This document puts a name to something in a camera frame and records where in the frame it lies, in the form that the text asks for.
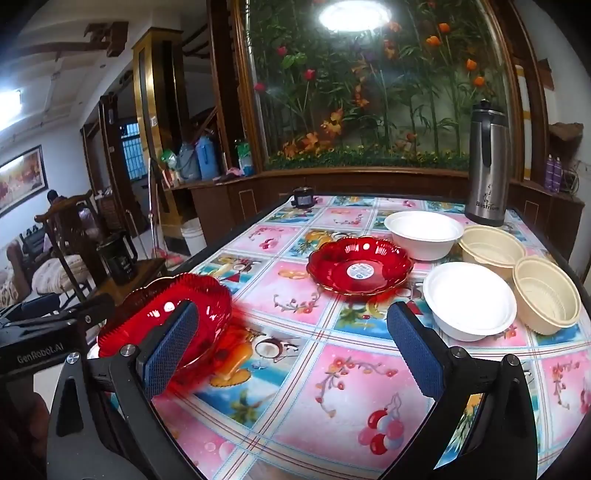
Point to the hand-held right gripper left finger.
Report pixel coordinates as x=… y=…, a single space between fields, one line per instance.
x=171 y=350

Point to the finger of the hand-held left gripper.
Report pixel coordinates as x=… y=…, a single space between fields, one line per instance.
x=92 y=307

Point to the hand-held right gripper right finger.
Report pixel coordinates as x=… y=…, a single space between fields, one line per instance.
x=415 y=355

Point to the red scalloped plastic plate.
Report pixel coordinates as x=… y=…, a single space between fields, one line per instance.
x=138 y=309

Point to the white foam bowl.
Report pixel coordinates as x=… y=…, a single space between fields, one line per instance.
x=422 y=230
x=466 y=295

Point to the cream ribbed plastic bowl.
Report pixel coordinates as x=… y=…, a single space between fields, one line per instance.
x=489 y=249
x=545 y=295

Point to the black mug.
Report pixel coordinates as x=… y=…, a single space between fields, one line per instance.
x=117 y=263

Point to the cream folded blanket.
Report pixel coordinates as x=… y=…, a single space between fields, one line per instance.
x=53 y=272

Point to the wooden stool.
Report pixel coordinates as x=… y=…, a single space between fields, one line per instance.
x=147 y=270

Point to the carved wooden chair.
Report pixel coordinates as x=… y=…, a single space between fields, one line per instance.
x=60 y=230

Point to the white bucket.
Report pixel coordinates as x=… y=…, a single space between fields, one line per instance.
x=193 y=237

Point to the printed fruit tablecloth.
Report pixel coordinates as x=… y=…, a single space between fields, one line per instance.
x=300 y=392

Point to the dark wooden cabinet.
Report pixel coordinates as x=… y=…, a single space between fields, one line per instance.
x=240 y=198

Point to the grey blue water bottle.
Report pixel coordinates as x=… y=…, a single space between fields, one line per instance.
x=187 y=164

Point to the stainless steel thermos flask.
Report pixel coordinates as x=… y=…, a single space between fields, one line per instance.
x=489 y=184

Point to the blue plastic jug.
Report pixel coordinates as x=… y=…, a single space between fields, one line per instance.
x=207 y=159

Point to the pink cloth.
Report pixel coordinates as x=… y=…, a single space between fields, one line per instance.
x=233 y=172

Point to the small black jar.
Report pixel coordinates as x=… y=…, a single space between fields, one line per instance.
x=302 y=197

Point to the green bottle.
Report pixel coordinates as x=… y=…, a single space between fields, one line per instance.
x=244 y=154

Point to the ceiling light panel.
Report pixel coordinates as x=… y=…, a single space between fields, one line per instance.
x=17 y=100

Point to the gold wooden pillar cabinet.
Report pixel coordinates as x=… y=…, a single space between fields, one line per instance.
x=157 y=92

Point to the purple bottle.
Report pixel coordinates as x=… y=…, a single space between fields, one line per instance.
x=557 y=175
x=549 y=173

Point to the rolled white yellow paper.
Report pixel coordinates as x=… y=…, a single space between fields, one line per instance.
x=521 y=129

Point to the framed wall painting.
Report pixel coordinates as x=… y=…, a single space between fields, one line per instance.
x=23 y=177

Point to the flower wall mural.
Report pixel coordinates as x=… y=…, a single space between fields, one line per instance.
x=369 y=92

